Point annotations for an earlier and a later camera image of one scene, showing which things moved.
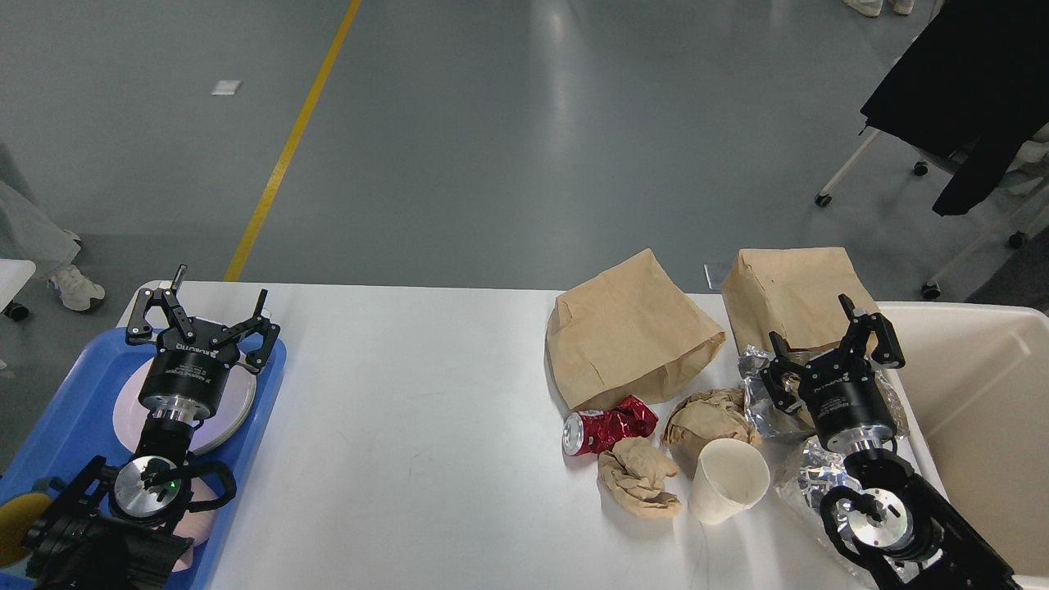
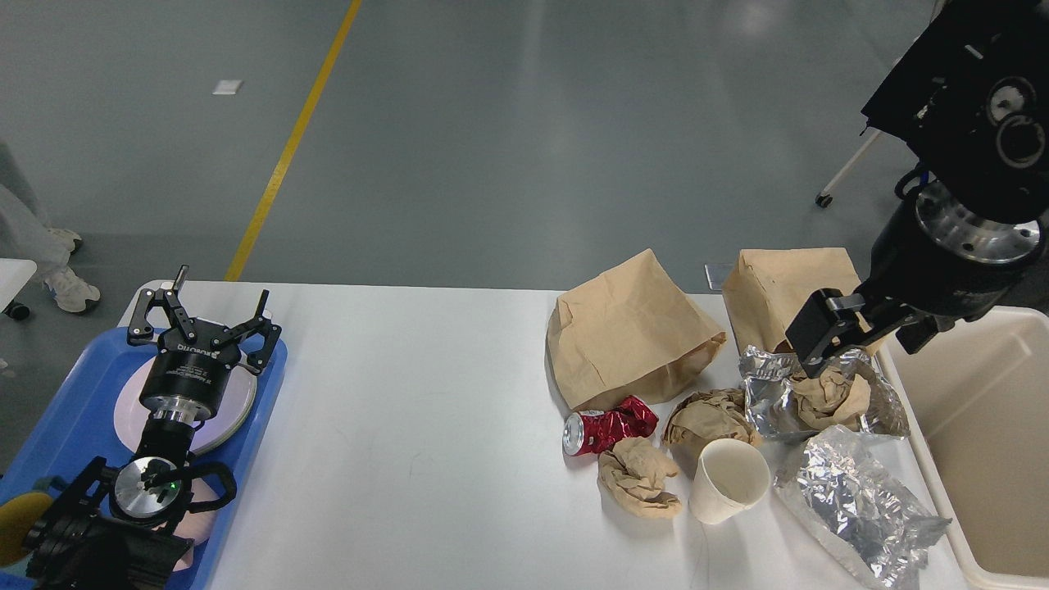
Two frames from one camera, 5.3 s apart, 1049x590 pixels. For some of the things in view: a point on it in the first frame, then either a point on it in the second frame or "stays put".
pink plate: (211, 431) stays put
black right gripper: (841, 388) -> (931, 259)
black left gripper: (186, 378) stays put
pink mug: (198, 525) stays put
